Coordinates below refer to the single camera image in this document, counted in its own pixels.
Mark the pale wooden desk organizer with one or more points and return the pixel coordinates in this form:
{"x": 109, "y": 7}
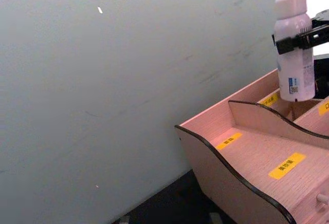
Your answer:
{"x": 257, "y": 162}

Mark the black table cloth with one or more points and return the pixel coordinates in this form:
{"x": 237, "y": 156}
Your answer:
{"x": 174, "y": 203}

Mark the white spray bottle with cap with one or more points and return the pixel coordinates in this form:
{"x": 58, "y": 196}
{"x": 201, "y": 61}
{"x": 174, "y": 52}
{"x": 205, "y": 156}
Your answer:
{"x": 295, "y": 80}

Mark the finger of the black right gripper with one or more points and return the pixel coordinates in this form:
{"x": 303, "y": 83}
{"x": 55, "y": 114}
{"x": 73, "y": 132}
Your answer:
{"x": 290, "y": 44}
{"x": 321, "y": 18}

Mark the plain pale wall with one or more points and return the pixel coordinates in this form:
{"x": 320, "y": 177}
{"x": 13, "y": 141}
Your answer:
{"x": 102, "y": 80}

